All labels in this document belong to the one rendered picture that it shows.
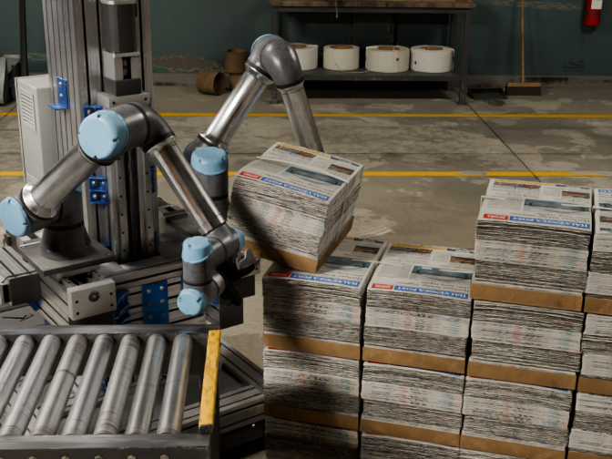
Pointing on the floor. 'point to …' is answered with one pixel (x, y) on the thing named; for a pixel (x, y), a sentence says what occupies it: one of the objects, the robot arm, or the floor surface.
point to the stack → (584, 413)
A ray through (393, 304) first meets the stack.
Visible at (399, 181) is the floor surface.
